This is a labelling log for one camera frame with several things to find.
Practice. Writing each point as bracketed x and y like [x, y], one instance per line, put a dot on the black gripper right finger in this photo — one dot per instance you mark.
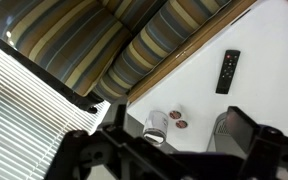
[274, 153]

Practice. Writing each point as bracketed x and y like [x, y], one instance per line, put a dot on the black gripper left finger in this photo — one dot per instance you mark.
[110, 153]

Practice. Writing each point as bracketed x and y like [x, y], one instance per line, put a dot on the grey coffee maker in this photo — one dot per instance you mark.
[220, 141]

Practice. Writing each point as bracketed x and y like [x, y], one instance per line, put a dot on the coffee pod red lid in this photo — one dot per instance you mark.
[175, 115]

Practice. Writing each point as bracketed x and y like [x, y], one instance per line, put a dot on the small brown coffee pod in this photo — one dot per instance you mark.
[181, 124]

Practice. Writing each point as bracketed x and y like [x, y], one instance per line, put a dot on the white steel tumbler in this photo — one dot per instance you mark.
[157, 121]

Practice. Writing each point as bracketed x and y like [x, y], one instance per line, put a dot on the black remote control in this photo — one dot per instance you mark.
[228, 71]

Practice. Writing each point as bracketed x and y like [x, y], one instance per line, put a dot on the white window blinds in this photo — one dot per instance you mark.
[17, 126]

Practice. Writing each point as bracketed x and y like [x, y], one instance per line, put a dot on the striped sofa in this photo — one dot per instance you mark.
[84, 40]

